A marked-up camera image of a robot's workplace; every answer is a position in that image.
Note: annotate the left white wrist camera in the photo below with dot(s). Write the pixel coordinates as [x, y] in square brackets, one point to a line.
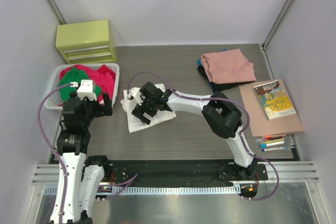
[85, 89]

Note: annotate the green t shirt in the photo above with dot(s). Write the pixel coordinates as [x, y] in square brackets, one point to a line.
[75, 73]

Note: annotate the dark blue marker pen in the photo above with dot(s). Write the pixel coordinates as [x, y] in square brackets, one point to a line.
[277, 148]

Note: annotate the red t shirt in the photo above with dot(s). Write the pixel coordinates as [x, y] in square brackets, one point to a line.
[106, 82]

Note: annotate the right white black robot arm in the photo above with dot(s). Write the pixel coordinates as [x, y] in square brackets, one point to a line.
[221, 114]

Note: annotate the white printed t shirt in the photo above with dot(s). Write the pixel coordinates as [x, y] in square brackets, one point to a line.
[134, 124]

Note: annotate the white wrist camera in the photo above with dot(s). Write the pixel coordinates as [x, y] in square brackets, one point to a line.
[135, 95]
[85, 89]

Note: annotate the yellow-green drawer box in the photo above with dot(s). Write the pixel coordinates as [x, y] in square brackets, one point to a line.
[87, 42]

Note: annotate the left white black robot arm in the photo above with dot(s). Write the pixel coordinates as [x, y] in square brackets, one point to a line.
[79, 174]

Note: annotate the blue t shirt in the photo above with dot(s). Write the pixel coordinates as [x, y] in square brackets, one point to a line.
[199, 64]

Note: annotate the yellow marker pen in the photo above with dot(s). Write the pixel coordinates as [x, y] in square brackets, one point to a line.
[272, 141]

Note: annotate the pink t shirt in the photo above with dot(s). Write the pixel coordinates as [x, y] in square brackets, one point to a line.
[229, 66]

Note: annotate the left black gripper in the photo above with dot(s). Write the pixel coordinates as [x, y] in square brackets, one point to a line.
[98, 107]

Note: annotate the black t shirt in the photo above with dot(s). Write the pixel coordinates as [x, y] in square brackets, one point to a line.
[218, 87]

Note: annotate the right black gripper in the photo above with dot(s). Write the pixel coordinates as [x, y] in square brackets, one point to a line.
[144, 104]

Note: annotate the red marker pen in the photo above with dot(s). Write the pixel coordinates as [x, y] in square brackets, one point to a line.
[267, 138]

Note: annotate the white slotted cable duct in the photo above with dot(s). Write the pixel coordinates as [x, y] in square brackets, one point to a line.
[147, 191]

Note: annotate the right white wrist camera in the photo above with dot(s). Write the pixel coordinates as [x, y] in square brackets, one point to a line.
[135, 95]

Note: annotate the yellow picture book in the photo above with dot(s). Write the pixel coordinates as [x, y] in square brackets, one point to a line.
[274, 100]

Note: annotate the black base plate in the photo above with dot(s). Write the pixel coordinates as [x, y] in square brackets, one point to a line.
[183, 173]

